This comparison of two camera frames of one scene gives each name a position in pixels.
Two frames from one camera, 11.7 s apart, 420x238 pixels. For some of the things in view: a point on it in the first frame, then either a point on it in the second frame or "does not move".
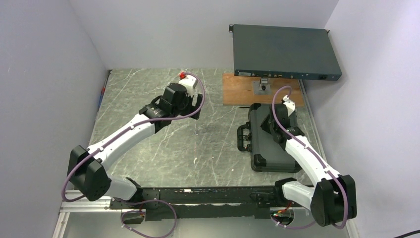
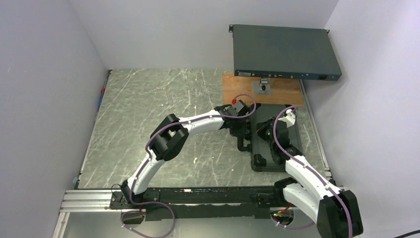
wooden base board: [238, 89] does not move
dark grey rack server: [284, 52] does not move
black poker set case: [266, 154] does not move
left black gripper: [192, 109] -> [241, 134]
